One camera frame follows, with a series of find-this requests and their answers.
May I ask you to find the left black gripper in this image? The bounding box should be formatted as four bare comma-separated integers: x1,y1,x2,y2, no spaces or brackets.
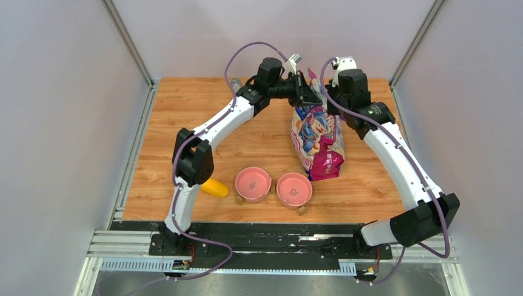
266,70,321,107

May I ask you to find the pink blue pet food bag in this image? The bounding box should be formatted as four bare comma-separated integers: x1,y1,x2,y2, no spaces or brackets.
290,69,345,181

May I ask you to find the yellow plastic scoop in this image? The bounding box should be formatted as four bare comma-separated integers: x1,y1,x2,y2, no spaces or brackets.
200,178,229,198

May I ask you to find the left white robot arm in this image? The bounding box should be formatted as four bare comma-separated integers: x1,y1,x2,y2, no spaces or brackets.
159,54,322,255

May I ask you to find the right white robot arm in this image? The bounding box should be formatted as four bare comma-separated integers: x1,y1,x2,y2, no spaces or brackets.
326,68,460,258

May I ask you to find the right pink pet bowl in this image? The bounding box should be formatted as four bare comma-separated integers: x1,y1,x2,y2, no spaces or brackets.
276,173,313,216

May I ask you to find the pink pet bowl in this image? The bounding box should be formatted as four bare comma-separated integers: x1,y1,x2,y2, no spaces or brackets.
276,173,313,216
234,166,273,203

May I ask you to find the left pink pet bowl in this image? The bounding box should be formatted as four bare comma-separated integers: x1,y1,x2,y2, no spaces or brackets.
234,166,273,203

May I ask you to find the grey metal cylinder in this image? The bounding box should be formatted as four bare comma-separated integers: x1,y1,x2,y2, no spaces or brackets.
230,78,242,94

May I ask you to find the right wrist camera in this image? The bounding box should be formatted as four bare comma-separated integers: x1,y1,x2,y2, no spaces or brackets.
331,56,358,87

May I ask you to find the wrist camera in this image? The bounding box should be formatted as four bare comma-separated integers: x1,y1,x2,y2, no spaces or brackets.
331,56,358,87
282,54,302,77

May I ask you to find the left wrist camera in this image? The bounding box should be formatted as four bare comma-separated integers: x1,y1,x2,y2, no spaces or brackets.
282,54,302,77

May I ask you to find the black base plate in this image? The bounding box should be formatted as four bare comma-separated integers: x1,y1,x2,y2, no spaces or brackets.
110,221,393,270

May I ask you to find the aluminium rail frame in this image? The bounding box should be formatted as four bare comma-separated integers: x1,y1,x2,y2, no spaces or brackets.
84,231,469,295

